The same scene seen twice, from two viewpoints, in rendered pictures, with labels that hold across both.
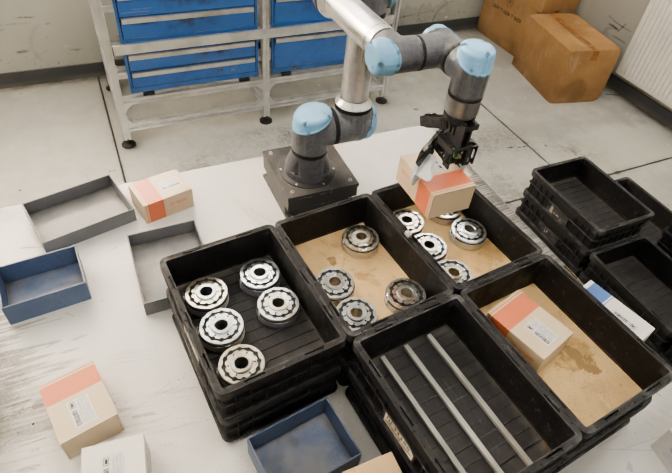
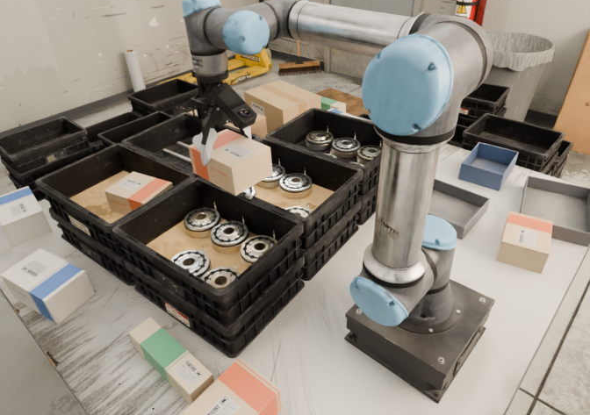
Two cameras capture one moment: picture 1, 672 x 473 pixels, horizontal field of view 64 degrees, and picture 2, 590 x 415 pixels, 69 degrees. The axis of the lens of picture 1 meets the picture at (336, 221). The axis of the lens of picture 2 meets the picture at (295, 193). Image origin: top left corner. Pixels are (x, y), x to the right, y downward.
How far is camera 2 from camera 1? 201 cm
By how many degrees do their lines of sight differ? 100
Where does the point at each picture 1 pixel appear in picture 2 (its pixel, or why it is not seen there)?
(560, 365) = not seen: hidden behind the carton
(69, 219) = (557, 208)
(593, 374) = (90, 204)
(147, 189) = (532, 224)
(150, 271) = (448, 201)
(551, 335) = (123, 184)
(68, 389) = not seen: hidden behind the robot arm
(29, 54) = not seen: outside the picture
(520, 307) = (144, 192)
